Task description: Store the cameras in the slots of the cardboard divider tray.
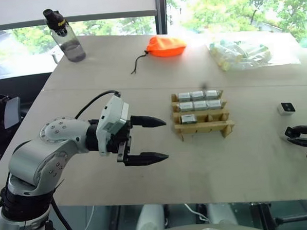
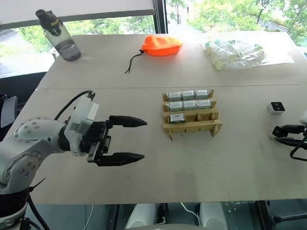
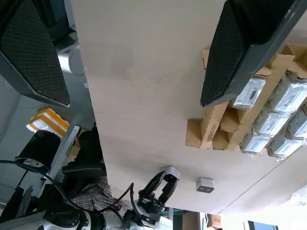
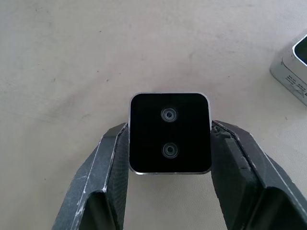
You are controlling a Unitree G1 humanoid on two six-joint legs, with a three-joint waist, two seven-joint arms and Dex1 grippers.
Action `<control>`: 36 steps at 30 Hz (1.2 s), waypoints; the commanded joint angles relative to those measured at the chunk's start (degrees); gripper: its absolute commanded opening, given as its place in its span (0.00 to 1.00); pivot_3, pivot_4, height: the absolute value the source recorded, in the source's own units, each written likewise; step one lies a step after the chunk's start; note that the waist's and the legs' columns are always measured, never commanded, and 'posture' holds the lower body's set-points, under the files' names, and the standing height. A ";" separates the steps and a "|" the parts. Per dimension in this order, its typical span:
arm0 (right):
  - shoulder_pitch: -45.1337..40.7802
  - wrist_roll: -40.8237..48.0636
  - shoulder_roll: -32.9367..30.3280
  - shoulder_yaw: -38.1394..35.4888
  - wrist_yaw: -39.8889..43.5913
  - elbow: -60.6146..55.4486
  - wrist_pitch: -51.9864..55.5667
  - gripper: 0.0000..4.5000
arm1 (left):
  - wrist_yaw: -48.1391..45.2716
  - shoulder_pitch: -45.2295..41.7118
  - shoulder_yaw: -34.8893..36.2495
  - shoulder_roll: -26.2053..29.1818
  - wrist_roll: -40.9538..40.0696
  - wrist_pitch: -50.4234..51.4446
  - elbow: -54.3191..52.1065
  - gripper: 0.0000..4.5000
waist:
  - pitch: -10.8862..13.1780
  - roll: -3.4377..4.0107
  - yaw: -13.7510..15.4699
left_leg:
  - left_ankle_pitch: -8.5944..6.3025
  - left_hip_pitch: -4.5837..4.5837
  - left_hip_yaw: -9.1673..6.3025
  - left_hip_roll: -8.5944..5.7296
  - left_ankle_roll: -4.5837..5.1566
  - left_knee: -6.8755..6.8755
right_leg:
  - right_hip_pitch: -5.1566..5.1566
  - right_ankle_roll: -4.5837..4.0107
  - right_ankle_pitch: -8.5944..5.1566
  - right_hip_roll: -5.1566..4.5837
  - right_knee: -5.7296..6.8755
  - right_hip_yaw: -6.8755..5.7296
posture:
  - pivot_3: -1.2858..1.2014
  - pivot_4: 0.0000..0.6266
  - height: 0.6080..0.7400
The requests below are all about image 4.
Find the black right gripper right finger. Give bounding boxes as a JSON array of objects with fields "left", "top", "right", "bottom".
[{"left": 210, "top": 119, "right": 307, "bottom": 230}]

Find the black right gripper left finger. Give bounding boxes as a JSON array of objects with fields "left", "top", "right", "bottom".
[{"left": 51, "top": 122, "right": 130, "bottom": 230}]

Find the black square camera module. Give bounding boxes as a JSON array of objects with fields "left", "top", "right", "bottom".
[{"left": 127, "top": 92, "right": 213, "bottom": 175}]

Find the white box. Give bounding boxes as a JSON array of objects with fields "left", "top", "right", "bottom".
[{"left": 270, "top": 34, "right": 307, "bottom": 107}]

